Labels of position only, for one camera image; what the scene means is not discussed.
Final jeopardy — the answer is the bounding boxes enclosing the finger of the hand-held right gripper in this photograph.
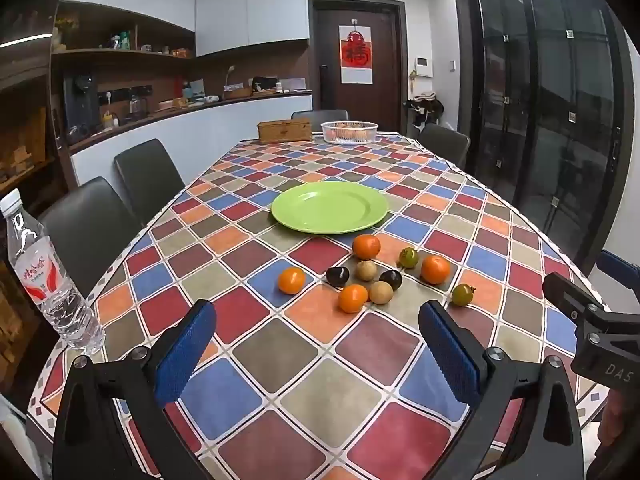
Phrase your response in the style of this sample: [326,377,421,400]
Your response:
[542,272,640,387]
[599,250,640,282]

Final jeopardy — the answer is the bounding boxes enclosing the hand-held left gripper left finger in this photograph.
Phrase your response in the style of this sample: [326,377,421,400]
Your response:
[52,299,218,480]

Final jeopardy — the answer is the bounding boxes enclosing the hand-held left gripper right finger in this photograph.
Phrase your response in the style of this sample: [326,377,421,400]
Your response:
[419,301,585,480]

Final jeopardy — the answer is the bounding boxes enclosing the orange tangerine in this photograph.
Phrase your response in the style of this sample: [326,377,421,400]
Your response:
[338,284,369,314]
[278,267,306,295]
[420,255,452,286]
[352,234,382,261]

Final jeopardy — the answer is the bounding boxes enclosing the green plate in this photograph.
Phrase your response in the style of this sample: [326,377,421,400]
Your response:
[271,181,390,235]

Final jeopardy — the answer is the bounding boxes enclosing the person's right hand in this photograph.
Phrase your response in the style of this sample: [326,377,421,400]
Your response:
[599,390,634,457]

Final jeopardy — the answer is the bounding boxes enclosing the checkered colourful tablecloth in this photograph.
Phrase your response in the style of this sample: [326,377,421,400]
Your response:
[27,132,621,480]

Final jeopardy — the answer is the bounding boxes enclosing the dark leather chair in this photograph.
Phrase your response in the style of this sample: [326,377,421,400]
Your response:
[291,109,349,124]
[418,123,471,172]
[113,138,186,226]
[39,177,143,297]

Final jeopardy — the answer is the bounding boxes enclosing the clear plastic water bottle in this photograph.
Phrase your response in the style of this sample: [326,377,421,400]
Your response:
[0,188,106,356]

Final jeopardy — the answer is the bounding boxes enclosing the black framed glass doors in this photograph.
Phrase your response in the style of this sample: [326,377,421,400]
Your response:
[454,0,632,266]

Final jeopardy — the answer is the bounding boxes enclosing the white sideboard counter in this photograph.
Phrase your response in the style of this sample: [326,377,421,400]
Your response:
[69,90,314,187]

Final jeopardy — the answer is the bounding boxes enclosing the shoe rack with clothes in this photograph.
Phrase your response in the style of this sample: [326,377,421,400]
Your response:
[404,91,446,137]

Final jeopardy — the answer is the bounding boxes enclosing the white plastic basket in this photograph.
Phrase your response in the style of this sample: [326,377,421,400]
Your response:
[321,120,379,145]

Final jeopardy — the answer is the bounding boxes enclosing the heap of basket oranges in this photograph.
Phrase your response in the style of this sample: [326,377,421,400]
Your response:
[330,123,373,140]

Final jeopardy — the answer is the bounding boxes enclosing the woven wicker box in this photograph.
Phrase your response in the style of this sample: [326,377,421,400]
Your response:
[257,118,314,143]

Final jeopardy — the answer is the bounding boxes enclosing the black water dispenser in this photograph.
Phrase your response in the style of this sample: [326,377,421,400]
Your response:
[62,72,102,135]

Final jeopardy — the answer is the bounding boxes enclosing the dark brown door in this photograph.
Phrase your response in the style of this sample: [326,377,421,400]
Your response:
[308,0,405,134]

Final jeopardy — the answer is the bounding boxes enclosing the white upper cabinets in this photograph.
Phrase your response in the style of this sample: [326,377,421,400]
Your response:
[194,0,311,57]

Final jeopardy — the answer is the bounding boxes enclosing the wooden wall shelf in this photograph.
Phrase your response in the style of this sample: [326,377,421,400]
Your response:
[51,0,197,63]

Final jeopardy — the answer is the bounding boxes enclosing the red and white wall poster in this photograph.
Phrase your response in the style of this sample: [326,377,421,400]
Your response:
[339,25,374,85]

